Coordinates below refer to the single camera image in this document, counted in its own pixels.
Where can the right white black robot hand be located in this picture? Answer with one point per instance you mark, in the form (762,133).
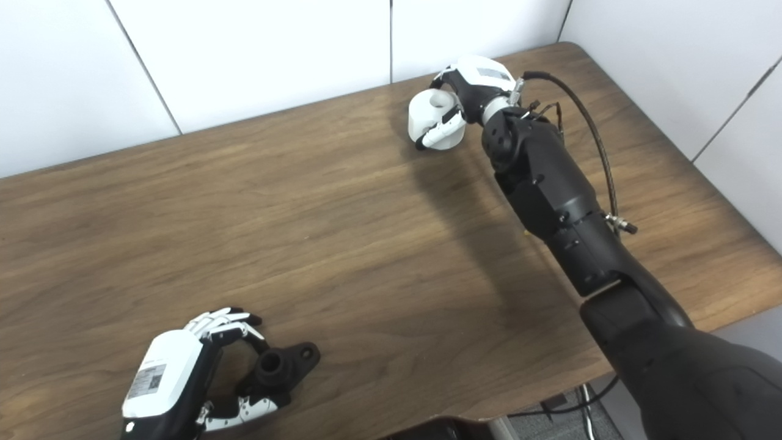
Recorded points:
(479,79)

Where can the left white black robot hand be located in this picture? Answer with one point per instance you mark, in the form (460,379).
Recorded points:
(165,379)

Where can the round white plastic piece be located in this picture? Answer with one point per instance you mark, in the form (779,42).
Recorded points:
(424,116)

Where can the black plastic holder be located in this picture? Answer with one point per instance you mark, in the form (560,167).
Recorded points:
(281,366)

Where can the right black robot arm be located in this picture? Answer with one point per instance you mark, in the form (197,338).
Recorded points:
(562,201)

